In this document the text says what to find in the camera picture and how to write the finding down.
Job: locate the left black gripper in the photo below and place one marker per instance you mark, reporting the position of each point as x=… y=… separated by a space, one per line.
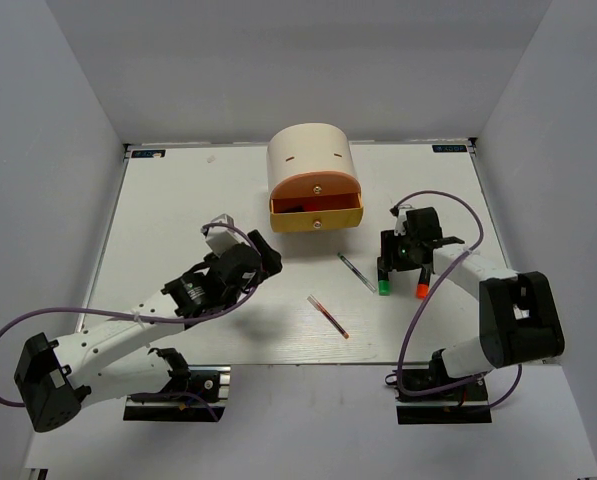
x=271 y=263

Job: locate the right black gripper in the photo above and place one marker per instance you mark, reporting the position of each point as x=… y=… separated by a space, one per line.
x=390 y=259

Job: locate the orange drawer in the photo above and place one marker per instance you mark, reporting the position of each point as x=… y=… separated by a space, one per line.
x=319 y=183

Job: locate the cream round drawer box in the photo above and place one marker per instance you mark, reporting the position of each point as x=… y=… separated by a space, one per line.
x=308 y=147

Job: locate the pink highlighter marker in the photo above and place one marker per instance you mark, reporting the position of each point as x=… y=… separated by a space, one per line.
x=307 y=206

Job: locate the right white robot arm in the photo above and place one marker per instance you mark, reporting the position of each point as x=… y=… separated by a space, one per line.
x=518 y=321

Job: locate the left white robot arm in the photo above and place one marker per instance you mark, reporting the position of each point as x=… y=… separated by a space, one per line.
x=119 y=358

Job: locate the orange highlighter marker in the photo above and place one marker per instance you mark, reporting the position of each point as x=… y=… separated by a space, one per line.
x=422 y=291

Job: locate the green highlighter marker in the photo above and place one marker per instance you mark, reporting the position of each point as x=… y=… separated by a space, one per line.
x=384 y=287

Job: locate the green gel pen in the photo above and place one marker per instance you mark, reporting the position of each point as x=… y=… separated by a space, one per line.
x=366 y=282

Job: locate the red gel pen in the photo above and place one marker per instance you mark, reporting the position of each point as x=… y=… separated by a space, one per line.
x=332 y=320

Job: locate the right blue table label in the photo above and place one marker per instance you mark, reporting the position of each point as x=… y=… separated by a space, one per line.
x=449 y=148

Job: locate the blue table label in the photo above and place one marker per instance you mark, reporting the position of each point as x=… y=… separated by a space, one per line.
x=449 y=148
x=148 y=153

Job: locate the left blue table label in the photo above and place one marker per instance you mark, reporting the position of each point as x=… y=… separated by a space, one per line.
x=148 y=153

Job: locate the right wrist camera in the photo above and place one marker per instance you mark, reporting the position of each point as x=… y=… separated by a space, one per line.
x=399 y=212

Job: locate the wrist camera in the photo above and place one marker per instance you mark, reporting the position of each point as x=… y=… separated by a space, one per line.
x=220 y=239
x=399 y=212

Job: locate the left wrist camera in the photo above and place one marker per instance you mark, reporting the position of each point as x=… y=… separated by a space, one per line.
x=220 y=239

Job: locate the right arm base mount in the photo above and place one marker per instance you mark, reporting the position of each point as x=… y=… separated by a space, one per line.
x=468 y=405

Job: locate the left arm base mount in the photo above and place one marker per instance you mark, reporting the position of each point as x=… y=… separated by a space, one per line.
x=197 y=397

